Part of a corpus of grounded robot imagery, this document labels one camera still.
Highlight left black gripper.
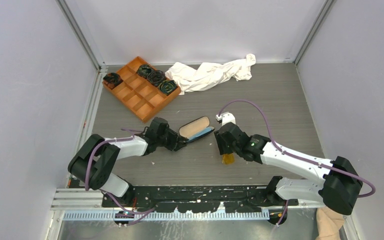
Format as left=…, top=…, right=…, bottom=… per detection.
left=156, top=127, right=188, bottom=151

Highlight orange sunglasses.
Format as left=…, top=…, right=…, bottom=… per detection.
left=221, top=153, right=235, bottom=165

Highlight blue cleaning cloth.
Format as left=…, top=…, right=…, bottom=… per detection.
left=187, top=126, right=214, bottom=143

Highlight black glasses case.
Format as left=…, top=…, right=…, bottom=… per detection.
left=178, top=116, right=215, bottom=139

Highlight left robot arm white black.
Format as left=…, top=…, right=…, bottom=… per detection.
left=67, top=117, right=188, bottom=207

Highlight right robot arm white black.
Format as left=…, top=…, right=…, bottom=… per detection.
left=214, top=122, right=363, bottom=216

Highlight black coiled item right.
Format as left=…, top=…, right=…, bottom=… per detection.
left=157, top=80, right=178, bottom=96

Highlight black coiled item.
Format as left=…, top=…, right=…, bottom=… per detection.
left=136, top=64, right=155, bottom=79
left=103, top=72, right=123, bottom=90
left=157, top=80, right=178, bottom=96
left=146, top=70, right=167, bottom=87

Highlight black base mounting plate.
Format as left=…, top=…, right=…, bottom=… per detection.
left=102, top=185, right=285, bottom=213

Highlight orange compartment tray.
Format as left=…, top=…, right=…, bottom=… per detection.
left=102, top=56, right=181, bottom=123

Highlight white crumpled cloth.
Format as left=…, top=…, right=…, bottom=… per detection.
left=165, top=53, right=256, bottom=95

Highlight black coiled item middle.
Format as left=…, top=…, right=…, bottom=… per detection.
left=146, top=70, right=167, bottom=87

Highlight black coiled item top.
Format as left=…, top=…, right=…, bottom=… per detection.
left=136, top=64, right=155, bottom=79

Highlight black coiled item far left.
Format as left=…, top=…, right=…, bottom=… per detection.
left=103, top=72, right=123, bottom=90

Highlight beige cloth bottom right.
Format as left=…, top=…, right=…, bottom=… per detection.
left=316, top=206, right=345, bottom=240

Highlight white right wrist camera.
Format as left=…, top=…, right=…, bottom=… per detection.
left=215, top=112, right=236, bottom=126

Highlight aluminium frame rail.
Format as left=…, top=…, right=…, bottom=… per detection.
left=50, top=64, right=108, bottom=211

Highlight white slotted cable duct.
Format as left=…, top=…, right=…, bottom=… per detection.
left=62, top=209, right=270, bottom=222

